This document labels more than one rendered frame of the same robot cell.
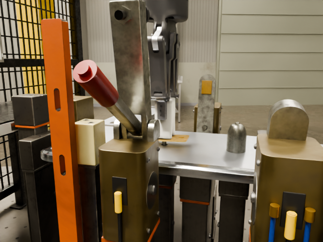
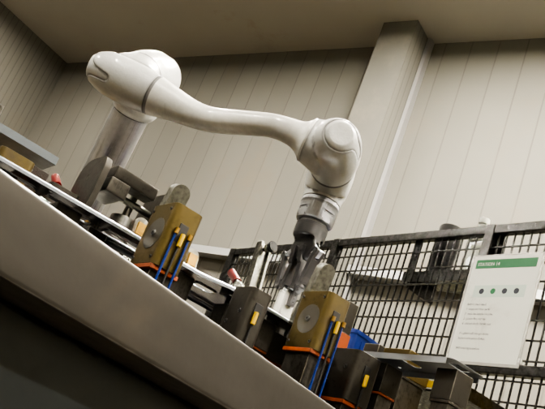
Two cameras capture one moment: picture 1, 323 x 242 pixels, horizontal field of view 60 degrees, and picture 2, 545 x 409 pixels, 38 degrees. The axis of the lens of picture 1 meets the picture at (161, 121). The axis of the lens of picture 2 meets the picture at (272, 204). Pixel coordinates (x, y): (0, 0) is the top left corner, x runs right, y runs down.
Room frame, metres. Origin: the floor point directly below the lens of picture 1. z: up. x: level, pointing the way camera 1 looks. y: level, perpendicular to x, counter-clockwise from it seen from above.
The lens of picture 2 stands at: (1.57, -1.32, 0.60)
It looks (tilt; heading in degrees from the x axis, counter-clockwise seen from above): 21 degrees up; 133
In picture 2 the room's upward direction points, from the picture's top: 21 degrees clockwise
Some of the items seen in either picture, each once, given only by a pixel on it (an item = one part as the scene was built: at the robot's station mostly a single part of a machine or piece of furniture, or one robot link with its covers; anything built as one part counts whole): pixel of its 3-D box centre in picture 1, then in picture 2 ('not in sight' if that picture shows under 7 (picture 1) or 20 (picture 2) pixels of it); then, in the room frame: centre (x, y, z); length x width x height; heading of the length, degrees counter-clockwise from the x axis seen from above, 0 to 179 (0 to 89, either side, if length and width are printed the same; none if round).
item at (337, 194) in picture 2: not in sight; (332, 171); (0.50, -0.02, 1.39); 0.13 x 0.11 x 0.16; 127
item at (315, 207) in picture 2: not in sight; (316, 214); (0.49, -0.01, 1.28); 0.09 x 0.09 x 0.06
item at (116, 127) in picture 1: (120, 127); not in sight; (0.36, 0.05, 1.06); 0.03 x 0.01 x 0.03; 165
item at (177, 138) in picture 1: (165, 135); not in sight; (0.49, -0.01, 1.02); 0.08 x 0.04 x 0.01; 74
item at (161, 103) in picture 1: (160, 105); not in sight; (0.46, 0.00, 1.08); 0.03 x 0.01 x 0.05; 164
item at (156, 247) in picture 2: not in sight; (143, 302); (0.56, -0.45, 0.87); 0.12 x 0.07 x 0.35; 165
